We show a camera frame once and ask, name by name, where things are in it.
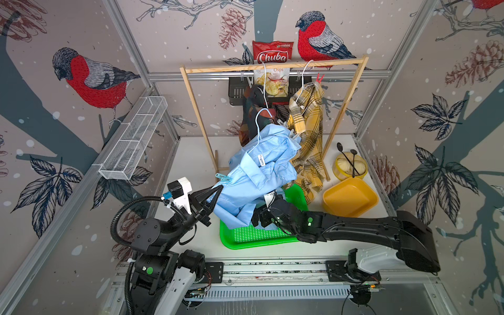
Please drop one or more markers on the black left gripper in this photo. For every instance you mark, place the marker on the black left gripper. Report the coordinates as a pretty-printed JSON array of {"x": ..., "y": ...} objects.
[{"x": 199, "y": 207}]

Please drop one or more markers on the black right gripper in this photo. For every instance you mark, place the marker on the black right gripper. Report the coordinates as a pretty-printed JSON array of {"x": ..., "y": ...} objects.
[{"x": 262, "y": 213}]

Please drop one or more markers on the teal clothespin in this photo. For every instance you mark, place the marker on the teal clothespin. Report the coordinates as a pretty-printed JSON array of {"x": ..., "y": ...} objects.
[{"x": 222, "y": 178}]

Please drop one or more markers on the light blue long-sleeve shirt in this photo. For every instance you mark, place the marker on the light blue long-sleeve shirt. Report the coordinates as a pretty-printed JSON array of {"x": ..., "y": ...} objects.
[{"x": 260, "y": 167}]

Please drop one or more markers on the white wire hanger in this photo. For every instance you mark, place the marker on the white wire hanger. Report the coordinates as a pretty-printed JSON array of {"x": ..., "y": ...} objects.
[{"x": 263, "y": 117}]

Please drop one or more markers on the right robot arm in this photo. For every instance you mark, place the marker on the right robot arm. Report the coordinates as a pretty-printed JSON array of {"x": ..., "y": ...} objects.
[{"x": 403, "y": 240}]

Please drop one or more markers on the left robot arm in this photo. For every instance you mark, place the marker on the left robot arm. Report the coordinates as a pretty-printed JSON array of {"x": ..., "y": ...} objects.
[{"x": 158, "y": 280}]

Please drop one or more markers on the long black spoon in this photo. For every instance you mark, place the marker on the long black spoon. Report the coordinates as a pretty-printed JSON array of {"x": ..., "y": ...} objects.
[{"x": 344, "y": 155}]

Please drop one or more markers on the white hanger of red shirt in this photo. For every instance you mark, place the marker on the white hanger of red shirt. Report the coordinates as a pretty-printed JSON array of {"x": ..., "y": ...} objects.
[{"x": 262, "y": 81}]

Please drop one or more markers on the green perforated plastic tray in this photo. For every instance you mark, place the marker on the green perforated plastic tray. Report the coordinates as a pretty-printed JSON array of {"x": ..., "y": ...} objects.
[{"x": 251, "y": 237}]

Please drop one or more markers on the yellow plastic tray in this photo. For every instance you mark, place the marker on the yellow plastic tray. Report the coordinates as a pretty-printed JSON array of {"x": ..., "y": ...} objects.
[{"x": 349, "y": 198}]

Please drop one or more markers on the yellow bamboo steamer basket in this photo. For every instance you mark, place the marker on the yellow bamboo steamer basket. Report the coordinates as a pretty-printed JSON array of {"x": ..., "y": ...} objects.
[{"x": 361, "y": 167}]

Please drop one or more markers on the left white steamed bun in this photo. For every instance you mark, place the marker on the left white steamed bun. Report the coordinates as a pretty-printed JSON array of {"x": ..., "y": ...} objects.
[{"x": 344, "y": 167}]

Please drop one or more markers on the wooden clothes rack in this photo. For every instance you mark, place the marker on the wooden clothes rack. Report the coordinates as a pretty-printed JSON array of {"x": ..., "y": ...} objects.
[{"x": 361, "y": 62}]

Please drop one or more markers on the short black spoon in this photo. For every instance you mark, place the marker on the short black spoon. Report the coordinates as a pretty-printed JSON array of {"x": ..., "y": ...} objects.
[{"x": 354, "y": 153}]

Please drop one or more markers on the dark red plaid shirt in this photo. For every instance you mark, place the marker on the dark red plaid shirt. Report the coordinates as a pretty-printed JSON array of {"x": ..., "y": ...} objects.
[{"x": 253, "y": 101}]

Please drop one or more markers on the yellow plaid flannel shirt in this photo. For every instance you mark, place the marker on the yellow plaid flannel shirt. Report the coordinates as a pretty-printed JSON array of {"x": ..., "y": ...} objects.
[{"x": 306, "y": 119}]

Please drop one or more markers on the red clothespin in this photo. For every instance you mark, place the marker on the red clothespin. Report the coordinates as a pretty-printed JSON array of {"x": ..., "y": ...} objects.
[{"x": 319, "y": 78}]

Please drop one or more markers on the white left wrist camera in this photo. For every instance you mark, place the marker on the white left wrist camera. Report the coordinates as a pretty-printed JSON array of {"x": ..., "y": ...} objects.
[{"x": 177, "y": 193}]

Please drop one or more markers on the white wire mesh basket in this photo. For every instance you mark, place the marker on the white wire mesh basket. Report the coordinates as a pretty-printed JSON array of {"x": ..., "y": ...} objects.
[{"x": 127, "y": 152}]

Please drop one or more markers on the black wall basket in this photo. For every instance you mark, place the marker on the black wall basket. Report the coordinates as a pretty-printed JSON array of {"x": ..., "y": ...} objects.
[{"x": 238, "y": 85}]

